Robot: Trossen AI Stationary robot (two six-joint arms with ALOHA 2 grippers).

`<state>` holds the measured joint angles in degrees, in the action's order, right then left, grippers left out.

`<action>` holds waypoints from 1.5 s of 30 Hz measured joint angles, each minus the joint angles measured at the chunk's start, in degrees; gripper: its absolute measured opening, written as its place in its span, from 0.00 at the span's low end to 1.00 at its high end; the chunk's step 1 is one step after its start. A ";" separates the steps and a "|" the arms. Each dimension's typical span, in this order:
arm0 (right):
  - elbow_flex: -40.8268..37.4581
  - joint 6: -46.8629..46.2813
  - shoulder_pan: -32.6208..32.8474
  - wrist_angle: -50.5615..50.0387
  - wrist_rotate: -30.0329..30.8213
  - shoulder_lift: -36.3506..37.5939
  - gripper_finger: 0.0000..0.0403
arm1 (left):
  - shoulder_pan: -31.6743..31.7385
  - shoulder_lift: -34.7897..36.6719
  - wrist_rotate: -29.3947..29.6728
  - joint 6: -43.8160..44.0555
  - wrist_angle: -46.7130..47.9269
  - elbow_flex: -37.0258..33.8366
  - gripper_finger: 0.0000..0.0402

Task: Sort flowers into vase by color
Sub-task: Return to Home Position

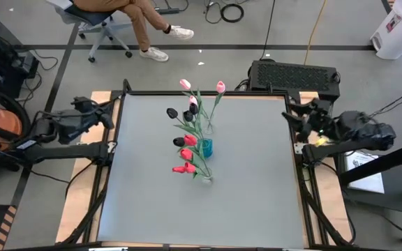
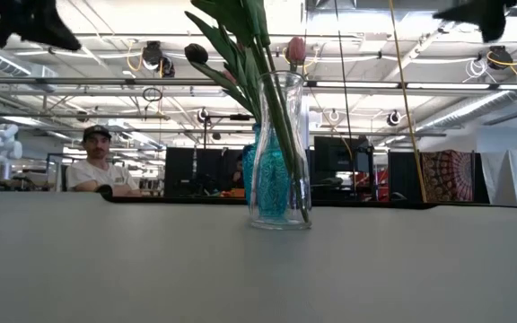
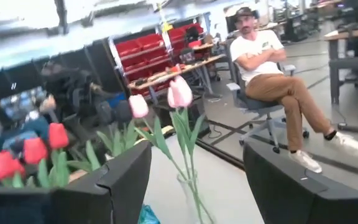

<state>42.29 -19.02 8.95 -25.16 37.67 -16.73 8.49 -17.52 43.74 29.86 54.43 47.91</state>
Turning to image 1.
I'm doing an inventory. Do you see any orange shop vacuum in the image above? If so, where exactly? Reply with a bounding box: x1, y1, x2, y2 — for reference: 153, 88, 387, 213
0, 86, 33, 182

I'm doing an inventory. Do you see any black desk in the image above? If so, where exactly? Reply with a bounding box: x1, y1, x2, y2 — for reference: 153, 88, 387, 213
338, 139, 402, 245

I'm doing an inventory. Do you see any white paper booklet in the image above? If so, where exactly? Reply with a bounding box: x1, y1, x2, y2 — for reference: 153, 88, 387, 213
343, 149, 386, 195

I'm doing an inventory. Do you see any black coiled cable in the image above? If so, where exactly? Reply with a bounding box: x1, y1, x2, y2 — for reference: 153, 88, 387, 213
204, 0, 246, 24

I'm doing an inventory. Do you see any wooden side board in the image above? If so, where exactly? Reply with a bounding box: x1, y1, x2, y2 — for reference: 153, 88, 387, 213
291, 91, 354, 245
56, 91, 121, 245

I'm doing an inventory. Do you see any pink artificial tulip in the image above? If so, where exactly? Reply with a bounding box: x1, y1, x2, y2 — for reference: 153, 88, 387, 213
188, 95, 211, 133
179, 78, 211, 133
206, 80, 227, 133

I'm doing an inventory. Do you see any grey office chair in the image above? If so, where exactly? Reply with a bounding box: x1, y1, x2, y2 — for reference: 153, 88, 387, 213
45, 0, 134, 63

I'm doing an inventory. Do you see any hanging yellow cable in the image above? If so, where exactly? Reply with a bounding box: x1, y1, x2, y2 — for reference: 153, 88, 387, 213
304, 0, 328, 66

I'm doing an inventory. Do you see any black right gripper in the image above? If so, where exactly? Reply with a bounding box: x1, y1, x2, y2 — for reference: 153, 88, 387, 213
281, 98, 340, 144

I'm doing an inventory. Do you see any teal glass vase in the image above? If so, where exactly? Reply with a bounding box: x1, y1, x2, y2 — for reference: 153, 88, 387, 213
196, 138, 214, 158

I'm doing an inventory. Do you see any white plastic bucket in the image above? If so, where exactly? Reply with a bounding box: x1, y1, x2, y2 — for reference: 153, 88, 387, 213
370, 0, 402, 60

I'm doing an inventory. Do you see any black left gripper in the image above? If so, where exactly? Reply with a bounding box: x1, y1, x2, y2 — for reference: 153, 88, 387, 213
70, 96, 116, 130

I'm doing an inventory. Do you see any person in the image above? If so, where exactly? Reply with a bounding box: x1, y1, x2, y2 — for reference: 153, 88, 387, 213
71, 0, 195, 63

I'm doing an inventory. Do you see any black computer case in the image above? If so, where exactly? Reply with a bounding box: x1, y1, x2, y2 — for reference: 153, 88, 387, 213
248, 59, 341, 112

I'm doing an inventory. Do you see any hanging black cable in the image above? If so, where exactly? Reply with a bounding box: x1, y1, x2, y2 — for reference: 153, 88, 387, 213
260, 0, 277, 61

